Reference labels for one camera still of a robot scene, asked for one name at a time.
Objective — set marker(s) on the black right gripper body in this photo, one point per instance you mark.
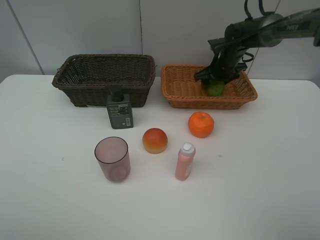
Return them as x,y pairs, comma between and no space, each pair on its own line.
228,62

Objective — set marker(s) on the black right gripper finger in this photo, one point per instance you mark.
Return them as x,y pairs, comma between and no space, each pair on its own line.
205,83
230,78

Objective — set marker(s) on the green lime fruit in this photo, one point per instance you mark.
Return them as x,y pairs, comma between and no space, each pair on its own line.
215,88

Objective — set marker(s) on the orange tangerine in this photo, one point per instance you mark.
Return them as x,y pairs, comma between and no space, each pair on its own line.
201,124

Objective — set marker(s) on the red yellow peach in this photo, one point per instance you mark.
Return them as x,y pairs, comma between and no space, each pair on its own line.
155,140

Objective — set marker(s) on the pink bottle white cap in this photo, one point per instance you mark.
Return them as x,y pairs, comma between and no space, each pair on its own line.
185,160

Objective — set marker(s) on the translucent purple plastic cup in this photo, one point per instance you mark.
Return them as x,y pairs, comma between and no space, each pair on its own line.
112,154

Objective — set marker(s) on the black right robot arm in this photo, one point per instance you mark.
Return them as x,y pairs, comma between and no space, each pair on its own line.
263,32

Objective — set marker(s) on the light brown wicker basket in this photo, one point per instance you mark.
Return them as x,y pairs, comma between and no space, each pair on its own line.
182,91

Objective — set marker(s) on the dark green pump bottle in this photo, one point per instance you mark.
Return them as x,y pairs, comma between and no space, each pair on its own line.
119,108

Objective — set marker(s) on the dark brown wicker basket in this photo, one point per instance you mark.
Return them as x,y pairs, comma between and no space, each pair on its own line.
86,78

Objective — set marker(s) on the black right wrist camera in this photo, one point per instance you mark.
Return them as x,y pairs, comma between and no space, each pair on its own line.
216,43

